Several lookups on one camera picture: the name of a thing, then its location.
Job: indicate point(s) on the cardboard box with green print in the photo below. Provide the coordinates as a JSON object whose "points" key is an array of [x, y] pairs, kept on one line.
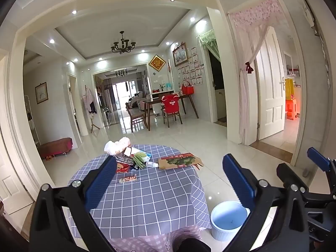
{"points": [[181, 161]]}

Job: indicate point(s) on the white plastic bag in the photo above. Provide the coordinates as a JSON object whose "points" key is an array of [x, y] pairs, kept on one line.
{"points": [[115, 145]]}

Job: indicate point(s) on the white panel door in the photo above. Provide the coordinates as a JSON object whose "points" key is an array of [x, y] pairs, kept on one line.
{"points": [[270, 89]]}

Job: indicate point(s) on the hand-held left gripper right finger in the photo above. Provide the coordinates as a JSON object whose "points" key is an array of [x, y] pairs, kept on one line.
{"points": [[239, 181]]}

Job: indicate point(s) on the light blue waste bin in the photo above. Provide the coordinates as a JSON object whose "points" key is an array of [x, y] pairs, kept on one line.
{"points": [[229, 220]]}

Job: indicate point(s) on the red brown bench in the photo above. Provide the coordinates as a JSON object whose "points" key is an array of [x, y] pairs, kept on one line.
{"points": [[55, 147]]}

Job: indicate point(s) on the red bag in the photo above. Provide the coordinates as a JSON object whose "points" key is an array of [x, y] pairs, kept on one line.
{"points": [[187, 89]]}

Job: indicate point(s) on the grey checked tablecloth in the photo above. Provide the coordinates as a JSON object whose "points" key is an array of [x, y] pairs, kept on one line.
{"points": [[157, 202]]}

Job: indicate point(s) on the yellow board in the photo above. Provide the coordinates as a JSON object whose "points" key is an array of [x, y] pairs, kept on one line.
{"points": [[289, 89]]}

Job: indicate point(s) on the wooden chair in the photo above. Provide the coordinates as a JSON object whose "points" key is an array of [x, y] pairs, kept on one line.
{"points": [[136, 114]]}

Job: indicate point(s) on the group of wall plates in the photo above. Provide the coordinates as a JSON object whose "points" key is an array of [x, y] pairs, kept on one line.
{"points": [[326, 65]]}

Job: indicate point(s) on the dark striped packet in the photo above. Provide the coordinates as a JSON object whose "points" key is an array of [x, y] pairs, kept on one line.
{"points": [[123, 159]]}

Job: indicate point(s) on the group of wall certificates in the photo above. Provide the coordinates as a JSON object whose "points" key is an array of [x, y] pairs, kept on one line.
{"points": [[193, 71]]}

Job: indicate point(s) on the red snack wrapper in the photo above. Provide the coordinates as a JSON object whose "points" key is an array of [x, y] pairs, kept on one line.
{"points": [[122, 167]]}

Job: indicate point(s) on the blue white packet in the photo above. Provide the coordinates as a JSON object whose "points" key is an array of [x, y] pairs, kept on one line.
{"points": [[148, 157]]}

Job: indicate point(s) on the small black chandelier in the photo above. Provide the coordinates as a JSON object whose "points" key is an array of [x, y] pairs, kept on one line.
{"points": [[121, 73]]}

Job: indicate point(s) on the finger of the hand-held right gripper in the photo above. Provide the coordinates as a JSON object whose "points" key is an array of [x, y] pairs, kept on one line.
{"points": [[284, 172], [317, 158]]}

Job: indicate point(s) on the small grey floor object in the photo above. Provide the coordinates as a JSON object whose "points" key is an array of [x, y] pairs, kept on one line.
{"points": [[305, 172]]}

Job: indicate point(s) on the red diamond wall decoration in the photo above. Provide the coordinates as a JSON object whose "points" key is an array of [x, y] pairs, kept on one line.
{"points": [[156, 63]]}

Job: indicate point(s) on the red round wall ornament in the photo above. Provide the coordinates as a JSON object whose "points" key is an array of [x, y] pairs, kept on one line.
{"points": [[169, 67]]}

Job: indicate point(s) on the grey sofa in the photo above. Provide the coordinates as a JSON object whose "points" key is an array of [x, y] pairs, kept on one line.
{"points": [[136, 98]]}

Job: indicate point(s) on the framed wall picture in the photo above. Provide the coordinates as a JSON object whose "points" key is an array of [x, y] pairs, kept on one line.
{"points": [[180, 55]]}

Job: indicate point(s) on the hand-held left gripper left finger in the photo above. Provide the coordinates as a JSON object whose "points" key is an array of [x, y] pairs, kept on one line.
{"points": [[101, 181]]}

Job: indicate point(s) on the black wrapper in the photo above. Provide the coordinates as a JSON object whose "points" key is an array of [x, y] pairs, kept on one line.
{"points": [[134, 166]]}

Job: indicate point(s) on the chair with red cover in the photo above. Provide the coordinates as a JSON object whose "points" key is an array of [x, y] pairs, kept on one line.
{"points": [[171, 106]]}

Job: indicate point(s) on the small red white wrapper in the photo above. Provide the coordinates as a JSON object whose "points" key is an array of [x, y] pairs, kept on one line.
{"points": [[127, 179]]}

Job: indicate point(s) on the green curtain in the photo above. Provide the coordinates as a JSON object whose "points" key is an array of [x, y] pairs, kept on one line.
{"points": [[210, 40]]}

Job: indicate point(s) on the orange plastic stool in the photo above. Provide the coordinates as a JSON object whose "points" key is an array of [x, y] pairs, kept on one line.
{"points": [[290, 109]]}

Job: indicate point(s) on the white tube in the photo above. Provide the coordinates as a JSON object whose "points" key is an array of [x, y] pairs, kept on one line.
{"points": [[153, 164]]}

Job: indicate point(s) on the white paper packet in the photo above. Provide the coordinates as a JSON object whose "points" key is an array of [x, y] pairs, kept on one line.
{"points": [[130, 151]]}

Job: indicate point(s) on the large black chandelier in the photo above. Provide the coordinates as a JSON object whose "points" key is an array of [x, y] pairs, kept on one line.
{"points": [[122, 46]]}

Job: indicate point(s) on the pink checked cloth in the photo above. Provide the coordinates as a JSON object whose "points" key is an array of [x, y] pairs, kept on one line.
{"points": [[147, 241]]}

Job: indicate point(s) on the pink lace curtain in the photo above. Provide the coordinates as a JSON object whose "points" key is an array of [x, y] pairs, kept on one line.
{"points": [[245, 97]]}

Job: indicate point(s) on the small framed picture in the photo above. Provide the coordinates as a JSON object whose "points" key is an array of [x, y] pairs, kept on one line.
{"points": [[41, 93]]}

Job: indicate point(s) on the green white packet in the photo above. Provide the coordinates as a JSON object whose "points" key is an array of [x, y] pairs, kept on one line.
{"points": [[139, 160]]}

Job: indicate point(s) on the wooden dining table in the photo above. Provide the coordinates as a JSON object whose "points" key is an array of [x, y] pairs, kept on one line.
{"points": [[153, 101]]}

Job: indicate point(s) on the coat stand with clothes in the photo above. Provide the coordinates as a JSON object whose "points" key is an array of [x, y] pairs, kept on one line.
{"points": [[89, 99]]}

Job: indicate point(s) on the dark red bow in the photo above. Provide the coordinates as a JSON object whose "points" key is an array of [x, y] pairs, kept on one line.
{"points": [[249, 67]]}

